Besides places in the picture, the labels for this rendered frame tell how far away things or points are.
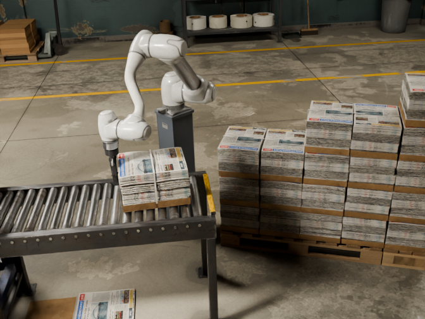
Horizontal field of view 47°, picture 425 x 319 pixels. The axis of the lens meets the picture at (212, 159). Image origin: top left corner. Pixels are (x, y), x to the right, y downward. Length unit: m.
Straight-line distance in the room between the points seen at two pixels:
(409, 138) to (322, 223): 0.84
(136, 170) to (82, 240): 0.46
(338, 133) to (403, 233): 0.85
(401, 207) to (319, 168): 0.59
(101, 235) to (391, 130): 1.82
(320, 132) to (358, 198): 0.53
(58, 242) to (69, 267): 1.05
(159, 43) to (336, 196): 1.54
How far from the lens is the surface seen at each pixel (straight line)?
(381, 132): 3.21
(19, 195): 3.14
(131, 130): 2.57
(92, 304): 3.43
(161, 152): 2.86
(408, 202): 3.46
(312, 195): 3.41
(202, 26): 9.19
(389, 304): 3.46
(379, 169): 3.32
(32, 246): 2.78
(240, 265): 3.60
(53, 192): 3.10
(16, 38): 8.97
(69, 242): 2.73
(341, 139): 3.23
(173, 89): 3.39
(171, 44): 2.81
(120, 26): 9.76
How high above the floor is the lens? 2.31
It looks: 28 degrees down
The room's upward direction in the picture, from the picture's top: 2 degrees counter-clockwise
